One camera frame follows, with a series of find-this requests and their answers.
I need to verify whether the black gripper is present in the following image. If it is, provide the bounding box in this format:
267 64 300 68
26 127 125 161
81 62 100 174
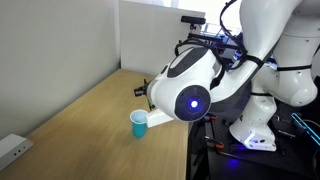
133 79 156 112

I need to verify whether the blue plastic cup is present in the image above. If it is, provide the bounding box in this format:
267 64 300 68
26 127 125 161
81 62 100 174
129 109 150 139

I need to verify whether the white partition panel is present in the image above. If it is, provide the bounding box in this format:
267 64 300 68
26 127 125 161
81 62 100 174
119 0 206 85

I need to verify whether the white rectangular box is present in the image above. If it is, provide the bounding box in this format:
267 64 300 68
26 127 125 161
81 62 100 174
0 133 35 173

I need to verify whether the blue neon light strip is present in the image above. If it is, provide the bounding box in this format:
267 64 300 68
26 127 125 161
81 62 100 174
291 112 320 146

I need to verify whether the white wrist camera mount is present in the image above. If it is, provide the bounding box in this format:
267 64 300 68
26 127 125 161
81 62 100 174
145 109 175 129

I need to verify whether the orange handled clamp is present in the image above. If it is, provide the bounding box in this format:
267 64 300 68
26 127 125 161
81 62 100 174
204 135 225 150
203 113 219 122

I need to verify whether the black camera on stand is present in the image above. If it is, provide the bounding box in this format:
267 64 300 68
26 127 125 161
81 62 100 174
180 15 207 31

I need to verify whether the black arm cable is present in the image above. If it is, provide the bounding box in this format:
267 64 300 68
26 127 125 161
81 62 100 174
174 0 264 72

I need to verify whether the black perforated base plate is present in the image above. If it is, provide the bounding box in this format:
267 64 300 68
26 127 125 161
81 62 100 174
205 114 320 178

